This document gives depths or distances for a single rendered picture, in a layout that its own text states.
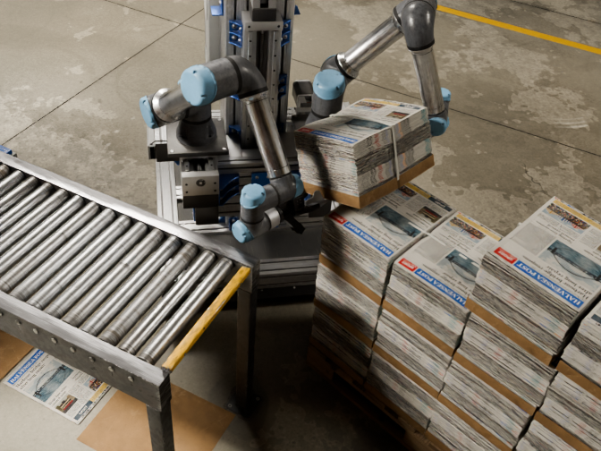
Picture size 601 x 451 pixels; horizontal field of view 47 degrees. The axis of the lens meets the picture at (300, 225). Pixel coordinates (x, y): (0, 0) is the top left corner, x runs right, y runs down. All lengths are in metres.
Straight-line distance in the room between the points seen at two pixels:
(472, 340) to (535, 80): 3.20
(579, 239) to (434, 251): 0.45
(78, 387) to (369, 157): 1.47
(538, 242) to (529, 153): 2.34
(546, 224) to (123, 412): 1.69
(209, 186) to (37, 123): 1.91
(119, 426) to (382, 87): 2.85
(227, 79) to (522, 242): 0.97
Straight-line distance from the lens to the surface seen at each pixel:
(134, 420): 2.79
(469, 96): 4.76
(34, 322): 2.09
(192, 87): 2.10
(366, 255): 2.27
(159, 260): 2.20
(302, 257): 3.01
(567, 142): 4.56
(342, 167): 2.22
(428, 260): 2.23
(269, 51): 2.57
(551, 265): 1.99
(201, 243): 2.23
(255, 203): 2.12
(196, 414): 2.78
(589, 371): 2.00
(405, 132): 2.32
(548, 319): 1.96
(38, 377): 2.97
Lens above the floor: 2.35
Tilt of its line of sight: 42 degrees down
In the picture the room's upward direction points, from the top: 6 degrees clockwise
